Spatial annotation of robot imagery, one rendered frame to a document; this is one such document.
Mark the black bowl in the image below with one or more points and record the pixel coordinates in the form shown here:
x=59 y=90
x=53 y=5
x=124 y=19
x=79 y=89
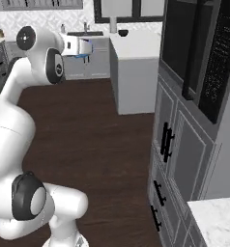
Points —
x=122 y=32

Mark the grey drawer front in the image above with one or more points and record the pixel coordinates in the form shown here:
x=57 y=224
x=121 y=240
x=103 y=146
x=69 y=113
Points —
x=171 y=230
x=170 y=199

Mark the grey wall cabinets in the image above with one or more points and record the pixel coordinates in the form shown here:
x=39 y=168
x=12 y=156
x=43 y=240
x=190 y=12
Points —
x=43 y=4

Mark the grey cabinet door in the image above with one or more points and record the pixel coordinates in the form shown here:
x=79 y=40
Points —
x=191 y=160
x=162 y=106

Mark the silver tap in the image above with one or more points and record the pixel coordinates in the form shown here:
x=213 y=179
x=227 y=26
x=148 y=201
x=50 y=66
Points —
x=86 y=27

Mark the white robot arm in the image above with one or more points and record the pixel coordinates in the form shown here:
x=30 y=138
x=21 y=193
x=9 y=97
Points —
x=10 y=135

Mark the grey base cabinets with sink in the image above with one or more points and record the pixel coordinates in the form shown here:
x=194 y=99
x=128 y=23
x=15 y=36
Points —
x=97 y=62

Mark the grey soap bottle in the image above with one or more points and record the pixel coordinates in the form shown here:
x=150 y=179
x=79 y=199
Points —
x=62 y=29

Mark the black speckled panel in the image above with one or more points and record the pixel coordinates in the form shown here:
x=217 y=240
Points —
x=218 y=61

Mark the black sink basin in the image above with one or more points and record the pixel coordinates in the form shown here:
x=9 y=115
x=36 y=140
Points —
x=85 y=33

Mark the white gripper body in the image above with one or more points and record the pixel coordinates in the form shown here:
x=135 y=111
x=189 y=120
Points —
x=84 y=47

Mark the white kitchen island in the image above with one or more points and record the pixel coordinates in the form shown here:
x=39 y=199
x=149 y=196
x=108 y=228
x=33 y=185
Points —
x=136 y=74

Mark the black framed window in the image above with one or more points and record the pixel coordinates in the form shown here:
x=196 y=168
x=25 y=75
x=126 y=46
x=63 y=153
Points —
x=129 y=11

